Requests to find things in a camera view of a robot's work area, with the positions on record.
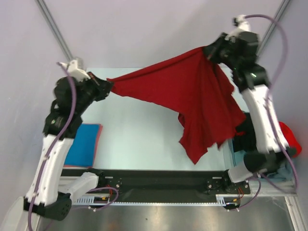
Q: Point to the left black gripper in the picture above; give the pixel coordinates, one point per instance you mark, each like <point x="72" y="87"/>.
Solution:
<point x="103" y="86"/>

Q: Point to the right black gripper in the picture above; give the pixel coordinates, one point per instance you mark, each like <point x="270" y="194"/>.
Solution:
<point x="211" y="50"/>

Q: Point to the dark red t-shirt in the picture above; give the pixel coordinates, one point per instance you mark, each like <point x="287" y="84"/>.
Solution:
<point x="197" y="89"/>

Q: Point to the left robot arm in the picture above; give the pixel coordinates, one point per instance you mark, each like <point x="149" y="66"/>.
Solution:
<point x="72" y="98"/>

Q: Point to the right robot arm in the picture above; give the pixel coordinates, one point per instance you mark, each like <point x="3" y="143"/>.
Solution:
<point x="239" y="53"/>

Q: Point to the folded pink t-shirt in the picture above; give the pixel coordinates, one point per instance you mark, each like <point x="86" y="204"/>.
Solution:
<point x="97" y="144"/>

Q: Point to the bright red garment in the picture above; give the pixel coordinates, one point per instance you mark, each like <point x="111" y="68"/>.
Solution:
<point x="290" y="137"/>

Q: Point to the black garment in bin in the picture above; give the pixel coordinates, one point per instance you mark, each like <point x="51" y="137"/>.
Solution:
<point x="243" y="137"/>

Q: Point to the grey-blue garment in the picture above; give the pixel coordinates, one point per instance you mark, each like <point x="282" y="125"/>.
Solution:
<point x="283" y="173"/>

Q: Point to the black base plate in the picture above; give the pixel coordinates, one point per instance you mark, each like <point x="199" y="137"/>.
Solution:
<point x="173" y="187"/>

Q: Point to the left aluminium corner post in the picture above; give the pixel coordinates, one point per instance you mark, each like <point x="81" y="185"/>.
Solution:
<point x="54" y="28"/>

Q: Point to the aluminium frame rail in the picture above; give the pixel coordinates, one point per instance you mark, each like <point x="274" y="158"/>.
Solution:
<point x="268" y="190"/>

